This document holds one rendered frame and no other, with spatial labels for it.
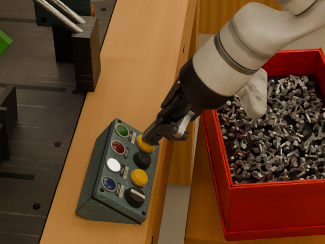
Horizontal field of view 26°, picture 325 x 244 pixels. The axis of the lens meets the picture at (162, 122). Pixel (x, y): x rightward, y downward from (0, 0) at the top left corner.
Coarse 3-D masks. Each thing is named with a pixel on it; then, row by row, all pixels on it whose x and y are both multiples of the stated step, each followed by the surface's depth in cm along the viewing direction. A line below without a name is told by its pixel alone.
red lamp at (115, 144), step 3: (114, 141) 98; (117, 141) 99; (114, 144) 98; (117, 144) 98; (120, 144) 98; (114, 147) 98; (117, 147) 98; (120, 147) 98; (123, 147) 99; (117, 150) 97; (120, 150) 98; (123, 150) 98
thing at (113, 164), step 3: (111, 159) 96; (114, 159) 96; (108, 162) 95; (111, 162) 95; (114, 162) 96; (117, 162) 96; (108, 165) 95; (111, 165) 95; (114, 165) 95; (117, 165) 96; (111, 168) 95; (114, 168) 95; (117, 168) 95
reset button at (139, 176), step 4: (132, 172) 96; (136, 172) 96; (140, 172) 96; (144, 172) 97; (132, 176) 96; (136, 176) 96; (140, 176) 96; (144, 176) 96; (136, 180) 96; (140, 180) 96; (144, 180) 96; (140, 184) 96; (144, 184) 96
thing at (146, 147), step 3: (141, 135) 102; (138, 138) 101; (141, 138) 101; (138, 141) 101; (141, 141) 101; (141, 144) 101; (144, 144) 101; (147, 144) 101; (141, 147) 101; (144, 147) 101; (147, 147) 101; (150, 147) 101; (153, 147) 102; (144, 150) 101; (147, 150) 101; (150, 150) 101
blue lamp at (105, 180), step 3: (105, 177) 93; (108, 177) 94; (105, 180) 93; (108, 180) 93; (111, 180) 93; (105, 183) 92; (108, 183) 93; (111, 183) 93; (114, 183) 93; (105, 186) 92; (108, 186) 92; (111, 186) 93; (114, 186) 93; (111, 189) 92
